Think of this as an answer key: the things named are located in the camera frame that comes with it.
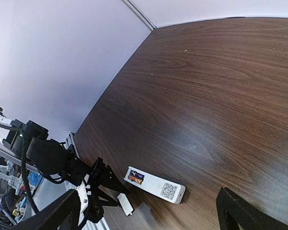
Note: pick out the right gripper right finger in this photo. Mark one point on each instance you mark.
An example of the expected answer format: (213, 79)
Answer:
(235, 213)

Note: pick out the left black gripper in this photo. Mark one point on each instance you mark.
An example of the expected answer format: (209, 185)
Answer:
(105, 176)

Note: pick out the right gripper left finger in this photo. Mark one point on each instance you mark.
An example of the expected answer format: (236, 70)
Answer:
(62, 214)

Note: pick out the white battery cover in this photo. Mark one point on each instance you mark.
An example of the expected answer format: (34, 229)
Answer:
(125, 204)

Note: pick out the purple AAA battery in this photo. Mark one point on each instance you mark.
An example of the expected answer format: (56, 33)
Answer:
(136, 174)

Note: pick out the orange AAA battery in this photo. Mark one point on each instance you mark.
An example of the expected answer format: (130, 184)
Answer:
(135, 179)

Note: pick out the white remote control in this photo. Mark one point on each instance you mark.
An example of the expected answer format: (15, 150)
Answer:
(162, 188)

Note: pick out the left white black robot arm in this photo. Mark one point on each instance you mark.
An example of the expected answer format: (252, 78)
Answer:
(30, 142)

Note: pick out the front aluminium rail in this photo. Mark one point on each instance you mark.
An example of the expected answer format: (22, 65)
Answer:
(102, 224)

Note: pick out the left aluminium frame post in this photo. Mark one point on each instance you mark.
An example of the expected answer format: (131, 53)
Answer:
(139, 14)

